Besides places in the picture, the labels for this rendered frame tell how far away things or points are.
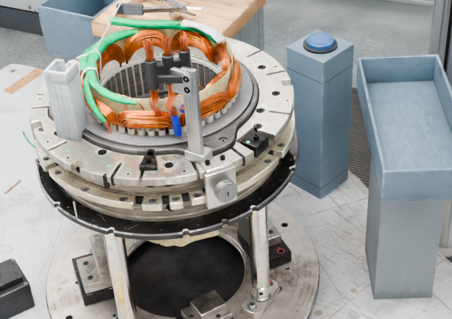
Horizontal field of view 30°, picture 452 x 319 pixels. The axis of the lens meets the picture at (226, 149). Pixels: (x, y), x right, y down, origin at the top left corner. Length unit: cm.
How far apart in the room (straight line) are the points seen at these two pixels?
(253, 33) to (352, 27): 211
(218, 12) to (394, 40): 212
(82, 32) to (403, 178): 59
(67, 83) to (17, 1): 260
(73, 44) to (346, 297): 57
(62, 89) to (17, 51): 253
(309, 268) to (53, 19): 55
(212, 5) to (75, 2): 25
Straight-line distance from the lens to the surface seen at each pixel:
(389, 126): 109
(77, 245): 128
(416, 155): 105
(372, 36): 338
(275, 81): 105
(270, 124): 97
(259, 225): 106
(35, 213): 139
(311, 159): 132
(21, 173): 148
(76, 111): 96
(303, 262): 122
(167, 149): 93
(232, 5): 129
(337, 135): 131
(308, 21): 348
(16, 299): 122
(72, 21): 132
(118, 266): 105
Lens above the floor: 166
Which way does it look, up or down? 37 degrees down
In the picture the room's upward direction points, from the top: 4 degrees counter-clockwise
